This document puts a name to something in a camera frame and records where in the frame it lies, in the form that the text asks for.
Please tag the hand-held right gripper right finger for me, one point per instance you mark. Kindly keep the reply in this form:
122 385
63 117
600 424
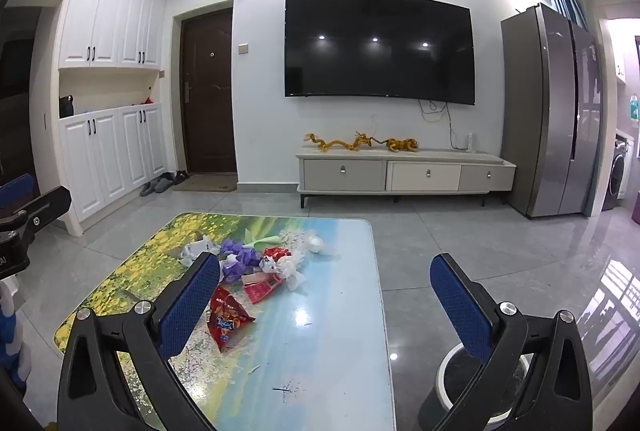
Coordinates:
460 306

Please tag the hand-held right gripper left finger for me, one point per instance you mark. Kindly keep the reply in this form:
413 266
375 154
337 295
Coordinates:
190 306

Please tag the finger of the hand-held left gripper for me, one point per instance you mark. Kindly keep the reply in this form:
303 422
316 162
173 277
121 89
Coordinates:
47 206
17 188

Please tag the red snack bag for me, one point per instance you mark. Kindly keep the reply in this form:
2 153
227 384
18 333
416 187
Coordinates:
227 316

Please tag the white plastic bag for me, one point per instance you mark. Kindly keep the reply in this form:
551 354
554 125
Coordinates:
192 253

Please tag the purple wrapper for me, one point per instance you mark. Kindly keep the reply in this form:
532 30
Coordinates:
240 256

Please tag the pink red packet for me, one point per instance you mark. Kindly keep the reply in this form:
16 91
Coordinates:
260 290

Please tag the white round trash bin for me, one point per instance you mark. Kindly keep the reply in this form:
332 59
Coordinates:
480 386

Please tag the light green paper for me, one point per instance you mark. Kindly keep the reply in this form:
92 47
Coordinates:
265 241

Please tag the shiny red wrapper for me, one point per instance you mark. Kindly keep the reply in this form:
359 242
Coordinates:
277 253

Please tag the clear plastic bag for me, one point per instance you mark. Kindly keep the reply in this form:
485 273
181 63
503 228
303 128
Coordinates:
317 243

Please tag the blue white shoe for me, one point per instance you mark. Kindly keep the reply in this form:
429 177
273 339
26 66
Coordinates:
9 336

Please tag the black bag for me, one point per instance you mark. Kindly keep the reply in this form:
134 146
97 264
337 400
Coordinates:
66 107

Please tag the grey slipper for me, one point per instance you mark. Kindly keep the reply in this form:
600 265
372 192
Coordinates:
148 189
164 185

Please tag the brown doormat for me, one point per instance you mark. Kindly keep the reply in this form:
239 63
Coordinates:
205 182

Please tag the pair of dark shoes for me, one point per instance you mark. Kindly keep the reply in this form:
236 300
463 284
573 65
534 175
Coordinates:
179 177

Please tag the landscape print coffee table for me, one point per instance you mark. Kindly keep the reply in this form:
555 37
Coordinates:
325 336

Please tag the white grey television cabinet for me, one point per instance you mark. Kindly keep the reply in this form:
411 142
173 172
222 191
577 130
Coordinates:
400 173

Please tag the white power strip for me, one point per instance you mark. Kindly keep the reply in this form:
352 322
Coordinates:
471 142

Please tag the gold tiger ornament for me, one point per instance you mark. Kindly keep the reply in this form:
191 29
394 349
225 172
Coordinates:
402 144

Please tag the white hallway cabinet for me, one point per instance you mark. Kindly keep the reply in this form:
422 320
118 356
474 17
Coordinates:
110 26

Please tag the dark brown entrance door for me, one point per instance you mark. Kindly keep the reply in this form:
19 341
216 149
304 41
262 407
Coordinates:
210 96

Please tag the gold dragon ornament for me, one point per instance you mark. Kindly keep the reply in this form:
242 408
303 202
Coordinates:
345 143

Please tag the grey washing machine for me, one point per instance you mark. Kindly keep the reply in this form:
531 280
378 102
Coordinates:
616 176

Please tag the grey steel refrigerator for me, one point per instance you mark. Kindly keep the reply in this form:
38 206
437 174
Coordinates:
545 111

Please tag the blue detergent bottle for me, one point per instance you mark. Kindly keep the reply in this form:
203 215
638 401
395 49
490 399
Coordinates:
635 108

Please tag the blue curtain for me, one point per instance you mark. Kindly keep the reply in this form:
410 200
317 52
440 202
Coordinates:
567 3

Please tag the black wall television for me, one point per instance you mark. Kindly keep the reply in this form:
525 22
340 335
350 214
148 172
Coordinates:
380 46

